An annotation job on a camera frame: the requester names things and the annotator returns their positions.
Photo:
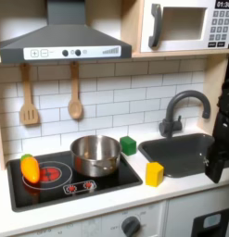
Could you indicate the yellow toy block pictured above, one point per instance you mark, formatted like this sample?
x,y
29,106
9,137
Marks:
x,y
154,175

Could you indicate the green toy block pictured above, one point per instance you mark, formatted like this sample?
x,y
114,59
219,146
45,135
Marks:
x,y
127,146

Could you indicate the dark grey sink basin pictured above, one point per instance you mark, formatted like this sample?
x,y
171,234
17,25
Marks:
x,y
177,154

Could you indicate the dark grey tap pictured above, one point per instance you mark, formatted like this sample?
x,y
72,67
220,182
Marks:
x,y
171,117

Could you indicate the dark grey oven knob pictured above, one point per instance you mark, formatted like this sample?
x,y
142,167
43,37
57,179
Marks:
x,y
130,226

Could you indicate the wooden shelf board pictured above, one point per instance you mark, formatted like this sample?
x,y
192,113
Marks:
x,y
180,54

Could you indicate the steel pot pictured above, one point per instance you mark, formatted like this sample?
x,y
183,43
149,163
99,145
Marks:
x,y
95,160

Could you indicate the white toy microwave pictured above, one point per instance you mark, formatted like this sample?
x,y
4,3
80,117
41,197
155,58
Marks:
x,y
187,24

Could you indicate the wooden spoon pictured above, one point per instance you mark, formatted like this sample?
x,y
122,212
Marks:
x,y
75,108

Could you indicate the black toy stove top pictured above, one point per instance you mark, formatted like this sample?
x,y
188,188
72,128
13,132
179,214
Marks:
x,y
38,197

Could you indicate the orange toy carrot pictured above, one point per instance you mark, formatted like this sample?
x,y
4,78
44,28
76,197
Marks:
x,y
30,169

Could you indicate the wooden slotted spatula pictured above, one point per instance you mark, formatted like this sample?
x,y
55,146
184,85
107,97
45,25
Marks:
x,y
28,114

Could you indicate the grey range hood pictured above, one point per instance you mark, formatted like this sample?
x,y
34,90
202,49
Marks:
x,y
65,38

